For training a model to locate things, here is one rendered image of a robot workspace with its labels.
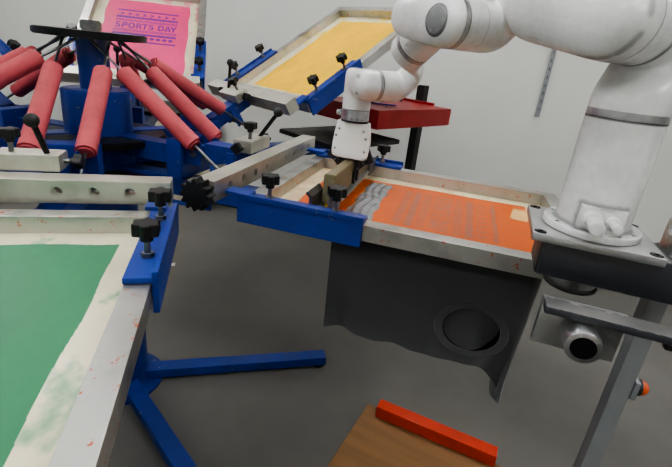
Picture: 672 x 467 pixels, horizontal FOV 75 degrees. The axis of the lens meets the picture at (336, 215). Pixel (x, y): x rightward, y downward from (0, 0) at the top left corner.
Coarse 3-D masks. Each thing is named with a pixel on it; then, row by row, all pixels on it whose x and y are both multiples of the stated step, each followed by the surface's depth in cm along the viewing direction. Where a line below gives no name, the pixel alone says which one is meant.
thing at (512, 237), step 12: (348, 204) 117; (384, 204) 121; (396, 204) 122; (384, 216) 111; (420, 228) 106; (504, 228) 112; (516, 228) 113; (480, 240) 103; (504, 240) 104; (516, 240) 105; (528, 240) 106
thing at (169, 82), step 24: (24, 48) 126; (120, 48) 143; (0, 72) 114; (24, 72) 118; (48, 72) 115; (96, 72) 119; (120, 72) 124; (144, 72) 151; (168, 72) 143; (48, 96) 112; (96, 96) 115; (144, 96) 124; (168, 96) 136; (192, 96) 153; (48, 120) 110; (96, 120) 111; (168, 120) 124; (192, 120) 136; (24, 144) 103; (96, 144) 109; (192, 144) 125; (216, 168) 127
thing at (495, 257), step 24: (312, 168) 139; (384, 168) 146; (264, 192) 109; (480, 192) 139; (504, 192) 137; (528, 192) 135; (384, 240) 94; (408, 240) 93; (432, 240) 91; (456, 240) 92; (480, 264) 90; (504, 264) 88; (528, 264) 87; (600, 288) 85
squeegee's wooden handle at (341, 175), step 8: (344, 160) 120; (352, 160) 120; (336, 168) 110; (344, 168) 112; (352, 168) 120; (328, 176) 104; (336, 176) 105; (344, 176) 112; (328, 184) 105; (336, 184) 106; (344, 184) 114
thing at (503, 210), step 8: (360, 184) 137; (368, 184) 138; (392, 184) 140; (352, 192) 128; (360, 192) 129; (392, 192) 132; (400, 192) 133; (416, 192) 135; (424, 192) 136; (432, 192) 136; (440, 192) 137; (384, 200) 124; (392, 200) 125; (464, 200) 132; (472, 200) 133; (480, 200) 134; (496, 208) 128; (504, 208) 128; (512, 208) 129; (520, 208) 130; (504, 216) 121; (504, 224) 115; (512, 224) 116; (520, 224) 116; (528, 224) 117
